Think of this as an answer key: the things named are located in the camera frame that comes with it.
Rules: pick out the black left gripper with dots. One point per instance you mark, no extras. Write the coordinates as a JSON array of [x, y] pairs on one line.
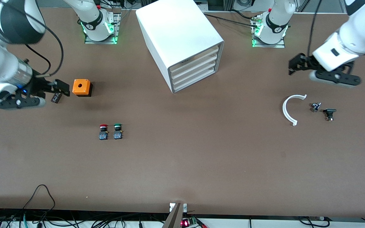
[[306, 61]]

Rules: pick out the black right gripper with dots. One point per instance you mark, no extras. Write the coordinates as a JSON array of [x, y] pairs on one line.
[[38, 84]]

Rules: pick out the red push button switch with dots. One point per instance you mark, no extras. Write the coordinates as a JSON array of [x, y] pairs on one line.
[[103, 135]]

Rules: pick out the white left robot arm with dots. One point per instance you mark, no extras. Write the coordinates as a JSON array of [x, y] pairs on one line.
[[360, 31]]

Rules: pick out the small black block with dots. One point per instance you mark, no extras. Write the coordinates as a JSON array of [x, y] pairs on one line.
[[56, 98]]

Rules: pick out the white curved plastic clamp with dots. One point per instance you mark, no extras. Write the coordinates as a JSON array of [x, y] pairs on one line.
[[284, 110]]

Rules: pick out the small silver connector part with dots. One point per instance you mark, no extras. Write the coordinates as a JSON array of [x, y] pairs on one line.
[[315, 107]]

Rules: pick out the circuit board red led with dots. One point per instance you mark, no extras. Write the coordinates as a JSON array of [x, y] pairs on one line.
[[185, 223]]

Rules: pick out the orange button enclosure box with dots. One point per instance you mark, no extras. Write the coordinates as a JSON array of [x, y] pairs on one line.
[[81, 86]]

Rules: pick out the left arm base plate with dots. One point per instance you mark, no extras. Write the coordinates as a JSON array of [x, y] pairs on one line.
[[268, 46]]

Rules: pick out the black switch part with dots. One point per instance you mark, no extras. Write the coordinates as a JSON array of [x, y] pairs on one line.
[[329, 111]]

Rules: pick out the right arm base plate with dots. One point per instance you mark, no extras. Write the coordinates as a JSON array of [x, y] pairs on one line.
[[100, 41]]

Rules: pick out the green push button switch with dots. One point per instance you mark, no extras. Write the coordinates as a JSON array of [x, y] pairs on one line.
[[118, 135]]

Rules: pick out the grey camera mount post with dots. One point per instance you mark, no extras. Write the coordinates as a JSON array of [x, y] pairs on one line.
[[174, 218]]

